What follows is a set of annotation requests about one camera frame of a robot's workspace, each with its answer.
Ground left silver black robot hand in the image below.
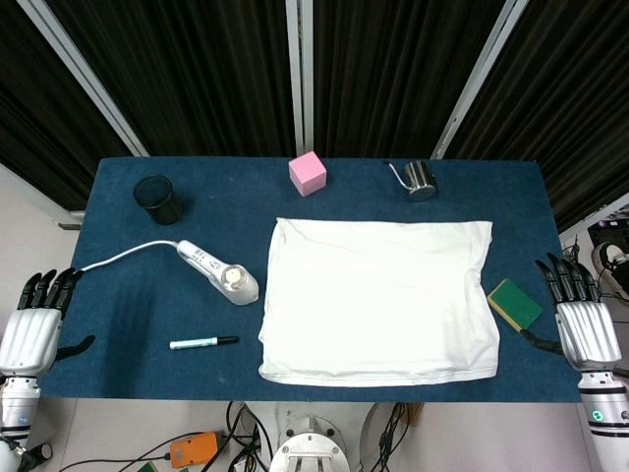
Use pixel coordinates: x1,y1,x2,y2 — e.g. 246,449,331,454
0,267,96,378

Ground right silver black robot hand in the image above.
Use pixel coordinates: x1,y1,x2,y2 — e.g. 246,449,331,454
520,253,623,374

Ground white handheld steam iron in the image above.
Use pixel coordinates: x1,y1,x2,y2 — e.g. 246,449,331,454
176,239,260,307

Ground white t-shirt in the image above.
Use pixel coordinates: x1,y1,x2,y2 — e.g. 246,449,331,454
257,216,502,389

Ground pink cube block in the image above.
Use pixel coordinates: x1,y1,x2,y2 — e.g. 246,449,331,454
288,150,328,199

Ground green yellow sponge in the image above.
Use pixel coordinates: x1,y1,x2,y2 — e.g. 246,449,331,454
486,277,544,333

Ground white black shoe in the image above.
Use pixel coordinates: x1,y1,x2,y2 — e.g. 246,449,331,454
591,241,629,299

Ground blue felt table cover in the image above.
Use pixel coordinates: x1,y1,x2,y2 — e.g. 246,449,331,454
38,155,584,404

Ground white marker with black cap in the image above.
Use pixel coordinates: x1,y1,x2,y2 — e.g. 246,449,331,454
169,335,241,351

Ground black mesh pen cup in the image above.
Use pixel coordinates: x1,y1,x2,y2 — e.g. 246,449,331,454
133,174,186,226

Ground orange handheld device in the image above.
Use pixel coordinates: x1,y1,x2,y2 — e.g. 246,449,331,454
169,431,220,468

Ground stainless steel spouted cup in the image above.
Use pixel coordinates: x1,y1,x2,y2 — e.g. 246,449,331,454
387,159,438,204

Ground white robot torso base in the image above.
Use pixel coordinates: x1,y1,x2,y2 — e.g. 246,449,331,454
245,402,374,472

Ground black pleated curtain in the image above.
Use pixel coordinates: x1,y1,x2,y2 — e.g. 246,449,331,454
0,0,629,232

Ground black floor cable bundle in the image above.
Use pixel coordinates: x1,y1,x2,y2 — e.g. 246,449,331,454
376,402,410,472
223,400,276,472

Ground aluminium frame post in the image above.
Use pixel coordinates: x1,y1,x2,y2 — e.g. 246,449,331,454
431,0,530,159
285,0,315,157
17,0,150,158

